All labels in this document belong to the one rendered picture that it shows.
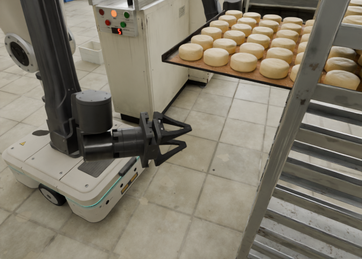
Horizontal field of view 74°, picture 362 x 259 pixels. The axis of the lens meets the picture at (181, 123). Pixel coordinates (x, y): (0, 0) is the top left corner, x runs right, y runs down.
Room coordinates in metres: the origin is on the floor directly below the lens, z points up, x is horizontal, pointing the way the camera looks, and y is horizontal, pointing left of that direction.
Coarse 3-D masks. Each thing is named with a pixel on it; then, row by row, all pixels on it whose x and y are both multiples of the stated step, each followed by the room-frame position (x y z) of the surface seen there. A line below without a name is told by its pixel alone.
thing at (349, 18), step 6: (354, 0) 0.49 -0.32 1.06; (360, 0) 0.49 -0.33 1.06; (348, 6) 0.44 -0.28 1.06; (354, 6) 0.44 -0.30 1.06; (360, 6) 0.45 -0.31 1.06; (348, 12) 0.41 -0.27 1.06; (354, 12) 0.41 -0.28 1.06; (360, 12) 0.41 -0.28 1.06; (348, 18) 0.37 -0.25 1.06; (354, 18) 0.37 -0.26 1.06; (360, 18) 0.37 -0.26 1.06; (360, 24) 0.35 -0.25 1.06
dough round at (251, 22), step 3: (240, 18) 0.70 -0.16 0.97; (243, 18) 0.70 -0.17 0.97; (246, 18) 0.70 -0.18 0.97; (249, 18) 0.70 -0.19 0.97; (240, 21) 0.68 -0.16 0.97; (243, 21) 0.68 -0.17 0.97; (246, 21) 0.68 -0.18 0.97; (249, 21) 0.68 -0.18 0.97; (252, 21) 0.68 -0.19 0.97; (255, 21) 0.68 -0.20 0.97; (246, 24) 0.66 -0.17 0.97; (249, 24) 0.66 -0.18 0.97; (252, 24) 0.66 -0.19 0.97; (255, 24) 0.67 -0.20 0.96; (252, 27) 0.66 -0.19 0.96
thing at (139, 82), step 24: (120, 0) 1.57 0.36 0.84; (168, 0) 1.64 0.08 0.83; (96, 24) 1.48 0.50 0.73; (144, 24) 1.35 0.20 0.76; (168, 24) 1.62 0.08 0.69; (120, 48) 1.42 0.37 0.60; (144, 48) 1.36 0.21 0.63; (168, 48) 1.61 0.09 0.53; (120, 72) 1.43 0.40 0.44; (144, 72) 1.36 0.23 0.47; (168, 72) 1.60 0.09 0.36; (120, 96) 1.44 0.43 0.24; (144, 96) 1.37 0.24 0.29; (168, 96) 1.58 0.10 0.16
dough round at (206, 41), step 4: (196, 36) 0.56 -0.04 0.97; (200, 36) 0.56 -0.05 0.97; (204, 36) 0.56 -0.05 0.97; (208, 36) 0.56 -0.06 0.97; (192, 40) 0.54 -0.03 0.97; (196, 40) 0.53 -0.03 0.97; (200, 40) 0.53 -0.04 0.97; (204, 40) 0.53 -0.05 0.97; (208, 40) 0.53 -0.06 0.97; (212, 40) 0.54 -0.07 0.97; (200, 44) 0.52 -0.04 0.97; (204, 44) 0.52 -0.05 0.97; (208, 44) 0.52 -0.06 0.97; (212, 44) 0.54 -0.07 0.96; (204, 48) 0.52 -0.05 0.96; (208, 48) 0.52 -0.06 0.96
